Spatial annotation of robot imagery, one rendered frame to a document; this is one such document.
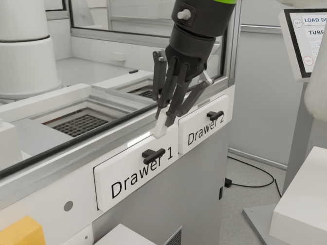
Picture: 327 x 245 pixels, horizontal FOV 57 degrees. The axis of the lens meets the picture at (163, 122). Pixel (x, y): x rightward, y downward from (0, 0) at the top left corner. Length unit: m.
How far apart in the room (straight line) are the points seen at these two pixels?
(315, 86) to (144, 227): 0.59
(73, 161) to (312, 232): 0.50
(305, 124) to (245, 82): 0.91
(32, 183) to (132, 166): 0.24
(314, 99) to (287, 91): 1.47
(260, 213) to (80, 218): 1.45
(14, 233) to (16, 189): 0.07
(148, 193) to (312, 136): 0.96
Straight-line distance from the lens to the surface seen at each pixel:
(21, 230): 0.56
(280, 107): 2.35
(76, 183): 0.63
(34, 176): 0.56
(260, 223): 1.91
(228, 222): 1.92
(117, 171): 0.68
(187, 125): 0.87
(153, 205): 0.89
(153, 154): 0.71
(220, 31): 0.50
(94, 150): 0.64
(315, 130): 1.57
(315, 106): 0.83
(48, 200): 0.61
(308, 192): 0.80
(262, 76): 2.33
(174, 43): 0.51
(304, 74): 1.28
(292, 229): 0.73
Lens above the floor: 1.27
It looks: 24 degrees down
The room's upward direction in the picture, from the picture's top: straight up
